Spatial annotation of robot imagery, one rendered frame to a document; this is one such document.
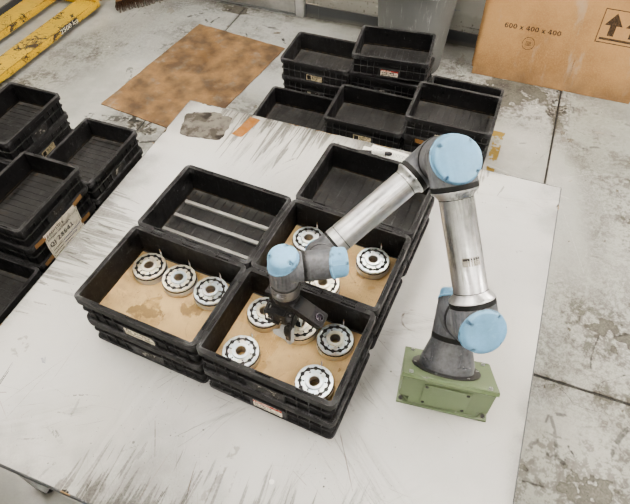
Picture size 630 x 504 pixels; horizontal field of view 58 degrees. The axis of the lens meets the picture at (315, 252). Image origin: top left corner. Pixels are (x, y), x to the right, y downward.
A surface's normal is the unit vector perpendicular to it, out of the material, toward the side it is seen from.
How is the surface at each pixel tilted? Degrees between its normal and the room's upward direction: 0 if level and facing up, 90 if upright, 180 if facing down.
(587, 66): 73
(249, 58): 0
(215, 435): 0
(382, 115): 0
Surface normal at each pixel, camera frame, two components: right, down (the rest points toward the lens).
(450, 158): 0.07, 0.03
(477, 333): 0.11, 0.29
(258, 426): -0.01, -0.63
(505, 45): -0.33, 0.55
